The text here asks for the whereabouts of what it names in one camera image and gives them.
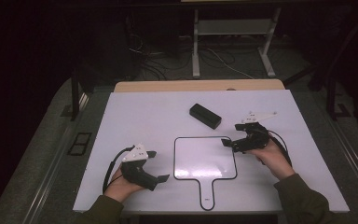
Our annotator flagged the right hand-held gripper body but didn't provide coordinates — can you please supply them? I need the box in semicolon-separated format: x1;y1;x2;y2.
232;111;278;153

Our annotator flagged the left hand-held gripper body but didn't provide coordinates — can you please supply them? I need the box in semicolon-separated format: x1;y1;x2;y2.
120;143;159;191

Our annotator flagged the small handheld whiteboard paddle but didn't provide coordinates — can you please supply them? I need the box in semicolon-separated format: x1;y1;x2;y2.
172;135;238;212

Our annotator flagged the black whiteboard eraser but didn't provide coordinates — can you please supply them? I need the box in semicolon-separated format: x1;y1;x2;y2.
188;103;223;131

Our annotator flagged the person's left hand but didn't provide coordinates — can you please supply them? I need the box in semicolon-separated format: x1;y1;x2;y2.
103;166;145;203

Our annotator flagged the person's right hand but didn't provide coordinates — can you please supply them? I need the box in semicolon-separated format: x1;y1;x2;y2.
250;138;296;181

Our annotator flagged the black metal stand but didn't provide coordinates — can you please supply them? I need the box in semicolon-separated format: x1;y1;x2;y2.
69;66;90;122
325;8;358;121

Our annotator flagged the white metal stand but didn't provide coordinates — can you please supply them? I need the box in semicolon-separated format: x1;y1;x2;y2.
191;7;282;78

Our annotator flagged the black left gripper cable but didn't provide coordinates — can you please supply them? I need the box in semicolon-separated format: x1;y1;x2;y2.
102;145;136;194

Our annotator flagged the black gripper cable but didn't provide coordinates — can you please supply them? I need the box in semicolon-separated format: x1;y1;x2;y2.
102;145;136;194
266;129;293;167

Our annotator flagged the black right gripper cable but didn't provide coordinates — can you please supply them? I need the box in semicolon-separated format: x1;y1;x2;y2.
266;129;293;167

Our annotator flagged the white floor cable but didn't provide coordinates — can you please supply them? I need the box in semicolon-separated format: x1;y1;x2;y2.
204;46;256;80

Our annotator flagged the tangle of black floor cables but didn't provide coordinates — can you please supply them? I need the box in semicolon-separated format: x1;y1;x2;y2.
126;31;197;82

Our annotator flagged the metal floor rail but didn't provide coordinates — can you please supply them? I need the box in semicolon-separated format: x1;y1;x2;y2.
21;92;90;224
325;116;358;202

